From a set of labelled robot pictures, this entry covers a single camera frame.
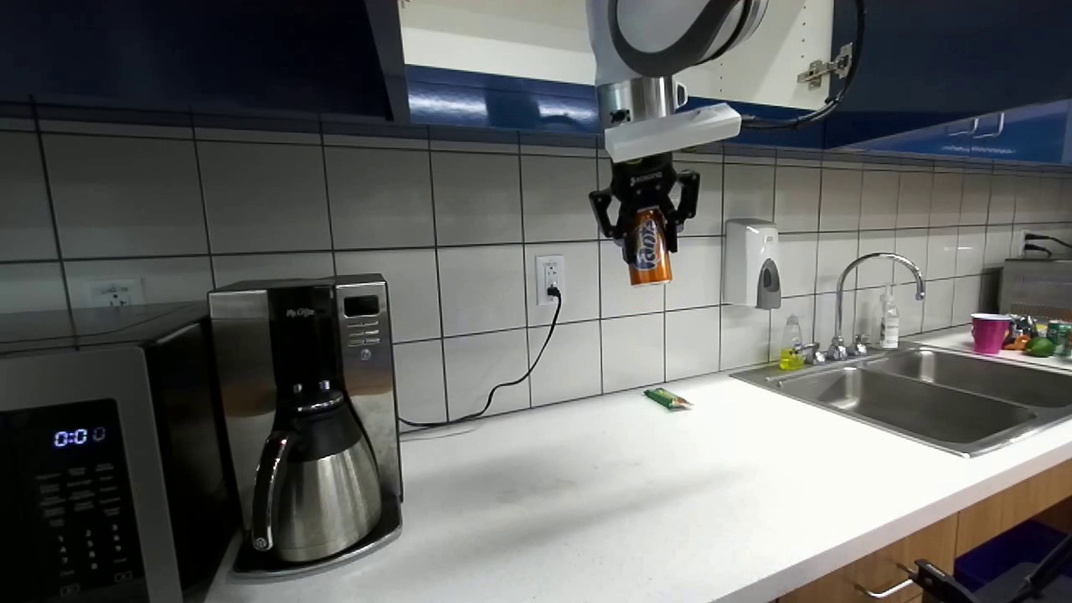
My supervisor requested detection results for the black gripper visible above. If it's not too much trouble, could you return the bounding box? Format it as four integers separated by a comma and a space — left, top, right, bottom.
588, 153, 708, 258

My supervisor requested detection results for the orange soda can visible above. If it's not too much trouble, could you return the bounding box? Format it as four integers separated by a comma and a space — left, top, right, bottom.
623, 206, 677, 289

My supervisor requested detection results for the blue cabinet door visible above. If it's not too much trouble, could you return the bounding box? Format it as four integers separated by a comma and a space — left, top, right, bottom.
824, 0, 1072, 152
363, 0, 416, 124

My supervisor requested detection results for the wooden lower cabinet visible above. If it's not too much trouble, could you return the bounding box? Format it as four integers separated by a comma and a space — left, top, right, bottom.
774, 455, 1072, 603

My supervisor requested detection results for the dark blue closed cabinet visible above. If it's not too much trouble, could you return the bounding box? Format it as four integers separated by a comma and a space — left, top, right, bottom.
0, 0, 394, 124

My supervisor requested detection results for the white soap dispenser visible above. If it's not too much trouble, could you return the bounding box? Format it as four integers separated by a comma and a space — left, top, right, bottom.
720, 217, 783, 315

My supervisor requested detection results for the green snack packet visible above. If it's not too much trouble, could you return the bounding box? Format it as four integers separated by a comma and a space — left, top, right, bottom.
643, 386, 695, 416

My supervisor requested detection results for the yellow dish soap bottle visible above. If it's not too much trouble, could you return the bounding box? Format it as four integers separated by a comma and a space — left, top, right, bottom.
774, 312, 812, 377

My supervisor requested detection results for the metal door hinge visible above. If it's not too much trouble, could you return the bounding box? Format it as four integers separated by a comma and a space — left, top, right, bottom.
793, 53, 843, 93

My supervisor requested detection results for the chrome sink faucet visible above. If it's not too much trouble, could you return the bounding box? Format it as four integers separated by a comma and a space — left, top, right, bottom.
803, 250, 932, 368

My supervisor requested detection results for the small white bottle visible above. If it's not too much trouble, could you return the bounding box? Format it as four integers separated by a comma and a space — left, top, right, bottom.
877, 289, 906, 352

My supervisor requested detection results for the black coffee maker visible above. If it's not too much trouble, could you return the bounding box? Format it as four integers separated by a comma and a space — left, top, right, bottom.
207, 272, 410, 581

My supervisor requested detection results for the stainless steel sink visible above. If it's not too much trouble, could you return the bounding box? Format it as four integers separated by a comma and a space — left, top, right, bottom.
735, 343, 1072, 461

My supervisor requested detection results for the pink cup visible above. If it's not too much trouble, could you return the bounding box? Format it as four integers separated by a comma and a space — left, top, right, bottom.
965, 309, 1023, 360

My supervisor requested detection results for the grey metal box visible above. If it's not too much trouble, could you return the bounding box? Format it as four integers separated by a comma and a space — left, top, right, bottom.
995, 231, 1072, 321

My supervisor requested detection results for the green plastic item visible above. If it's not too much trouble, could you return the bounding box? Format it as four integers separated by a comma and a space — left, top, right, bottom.
1015, 318, 1072, 362

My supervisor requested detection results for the steel coffee carafe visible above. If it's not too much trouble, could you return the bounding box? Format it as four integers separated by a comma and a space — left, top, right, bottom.
246, 386, 390, 570

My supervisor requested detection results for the blue bin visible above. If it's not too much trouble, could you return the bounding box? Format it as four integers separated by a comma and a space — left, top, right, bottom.
953, 516, 1072, 597

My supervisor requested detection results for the black microwave oven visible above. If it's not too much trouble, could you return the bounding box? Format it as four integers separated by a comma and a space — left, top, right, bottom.
0, 315, 246, 603

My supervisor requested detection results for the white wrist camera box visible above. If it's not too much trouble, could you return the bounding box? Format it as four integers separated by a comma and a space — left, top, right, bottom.
601, 102, 748, 168

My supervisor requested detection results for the white wall outlet with plug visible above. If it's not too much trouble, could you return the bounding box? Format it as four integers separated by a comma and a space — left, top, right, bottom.
533, 255, 569, 312

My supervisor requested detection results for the black power cord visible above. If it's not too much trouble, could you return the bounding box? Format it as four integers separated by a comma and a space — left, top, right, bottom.
394, 284, 567, 435

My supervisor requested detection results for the metal drawer handle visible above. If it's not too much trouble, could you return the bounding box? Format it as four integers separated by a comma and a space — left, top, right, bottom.
850, 573, 926, 603

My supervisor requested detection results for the empty white wall outlet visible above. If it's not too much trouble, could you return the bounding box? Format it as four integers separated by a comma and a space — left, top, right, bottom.
91, 275, 150, 318

